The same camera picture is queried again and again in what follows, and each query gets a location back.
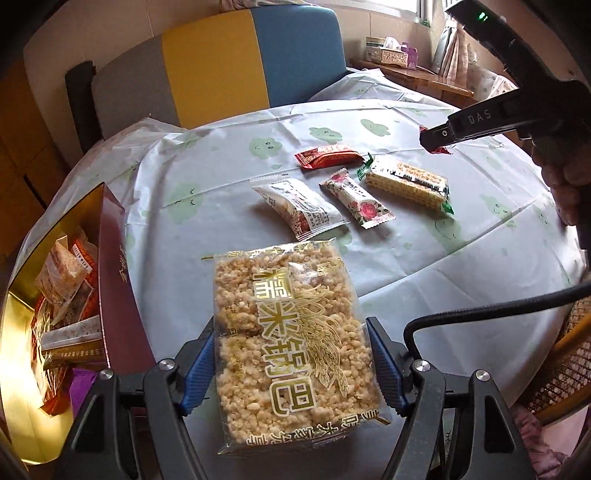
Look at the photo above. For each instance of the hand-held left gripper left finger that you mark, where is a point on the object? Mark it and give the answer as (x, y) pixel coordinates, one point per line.
(201, 371)

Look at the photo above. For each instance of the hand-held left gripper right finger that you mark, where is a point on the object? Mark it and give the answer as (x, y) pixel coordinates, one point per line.
(384, 362)

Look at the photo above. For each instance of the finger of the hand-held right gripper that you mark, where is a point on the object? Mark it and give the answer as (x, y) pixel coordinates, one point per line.
(480, 117)

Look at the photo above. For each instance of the small red candy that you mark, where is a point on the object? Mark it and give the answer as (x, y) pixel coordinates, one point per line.
(444, 149)

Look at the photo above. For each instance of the puffed rice cracker packet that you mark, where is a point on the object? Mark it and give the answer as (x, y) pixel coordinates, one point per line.
(286, 332)

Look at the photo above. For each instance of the wafer packet green ends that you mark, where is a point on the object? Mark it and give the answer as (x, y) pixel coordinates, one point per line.
(406, 182)

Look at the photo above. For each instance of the purple snack packet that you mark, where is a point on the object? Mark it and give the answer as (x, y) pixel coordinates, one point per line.
(83, 387)

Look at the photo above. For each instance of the snack packets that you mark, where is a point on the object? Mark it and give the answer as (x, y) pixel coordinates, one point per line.
(91, 288)

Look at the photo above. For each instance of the maroon gift box gold interior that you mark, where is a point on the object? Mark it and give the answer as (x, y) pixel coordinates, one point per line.
(115, 258)

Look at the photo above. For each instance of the pink rose print packet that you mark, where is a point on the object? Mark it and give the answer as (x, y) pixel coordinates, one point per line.
(358, 201)

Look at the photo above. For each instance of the red foil snack packet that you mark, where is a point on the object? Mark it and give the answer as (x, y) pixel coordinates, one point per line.
(328, 157)

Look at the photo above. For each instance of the clear sesame brittle packet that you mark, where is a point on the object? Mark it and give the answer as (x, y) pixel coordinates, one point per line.
(64, 267)

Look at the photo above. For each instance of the white snack packet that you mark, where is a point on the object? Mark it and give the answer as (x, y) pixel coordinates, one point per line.
(300, 210)

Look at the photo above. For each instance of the person's right hand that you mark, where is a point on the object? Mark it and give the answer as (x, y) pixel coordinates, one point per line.
(568, 180)

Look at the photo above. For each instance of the spotted cloth cover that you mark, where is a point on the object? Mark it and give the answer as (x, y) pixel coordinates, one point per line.
(489, 83)

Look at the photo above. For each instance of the long floral curtain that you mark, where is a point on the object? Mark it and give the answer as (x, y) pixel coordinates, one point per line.
(463, 55)

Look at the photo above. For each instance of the wooden side table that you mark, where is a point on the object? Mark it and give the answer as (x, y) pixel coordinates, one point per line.
(425, 81)

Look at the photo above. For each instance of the grey flat bag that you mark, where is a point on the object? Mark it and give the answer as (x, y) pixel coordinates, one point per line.
(442, 50)

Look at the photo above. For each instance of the small purple box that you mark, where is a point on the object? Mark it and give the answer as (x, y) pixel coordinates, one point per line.
(411, 57)

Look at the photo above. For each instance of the window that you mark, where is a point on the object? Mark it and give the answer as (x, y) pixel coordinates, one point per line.
(431, 9)

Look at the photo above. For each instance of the cloud print tablecloth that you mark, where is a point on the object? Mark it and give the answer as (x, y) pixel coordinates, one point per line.
(415, 258)

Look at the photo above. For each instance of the patterned tissue box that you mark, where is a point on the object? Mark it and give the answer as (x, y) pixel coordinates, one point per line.
(388, 56)

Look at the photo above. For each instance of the person's pink fleece clothing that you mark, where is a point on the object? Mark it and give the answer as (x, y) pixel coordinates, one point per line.
(535, 429)

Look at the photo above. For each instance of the wicker chair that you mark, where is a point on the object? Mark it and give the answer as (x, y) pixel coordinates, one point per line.
(563, 369)

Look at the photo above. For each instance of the multicolour headboard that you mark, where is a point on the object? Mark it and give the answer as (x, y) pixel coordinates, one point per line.
(207, 69)

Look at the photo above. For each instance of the wooden wardrobe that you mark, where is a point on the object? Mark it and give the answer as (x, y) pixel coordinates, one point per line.
(27, 138)

